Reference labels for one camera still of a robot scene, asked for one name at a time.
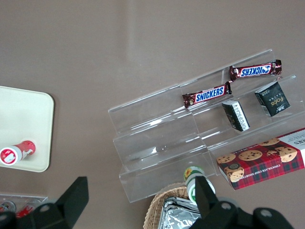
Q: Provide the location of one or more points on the black box gold lettering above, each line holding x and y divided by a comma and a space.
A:
274, 99

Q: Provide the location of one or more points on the clear acrylic stepped stand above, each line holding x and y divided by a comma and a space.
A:
269, 124
155, 133

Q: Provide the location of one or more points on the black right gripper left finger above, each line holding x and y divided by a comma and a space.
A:
66, 202

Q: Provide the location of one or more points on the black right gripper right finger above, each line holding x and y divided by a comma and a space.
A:
207, 200

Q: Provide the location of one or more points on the Snickers chocolate bar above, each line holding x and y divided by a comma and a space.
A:
207, 95
255, 70

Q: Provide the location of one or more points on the small red capped bottle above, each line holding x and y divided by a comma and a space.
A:
19, 151

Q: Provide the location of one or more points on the oval tan wicker basket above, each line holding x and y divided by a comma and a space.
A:
155, 205

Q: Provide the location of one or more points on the beige plastic tray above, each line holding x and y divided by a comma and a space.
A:
23, 119

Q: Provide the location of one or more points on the red plaid cookie box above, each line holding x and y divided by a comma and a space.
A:
262, 162

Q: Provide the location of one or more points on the black box white label side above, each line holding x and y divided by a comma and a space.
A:
236, 115

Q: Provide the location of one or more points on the clear acrylic bottle rack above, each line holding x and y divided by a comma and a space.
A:
40, 199

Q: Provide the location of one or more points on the white bottle green label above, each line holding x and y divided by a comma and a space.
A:
190, 174

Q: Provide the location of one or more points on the stacked aluminium foil trays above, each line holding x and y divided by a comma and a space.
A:
176, 217

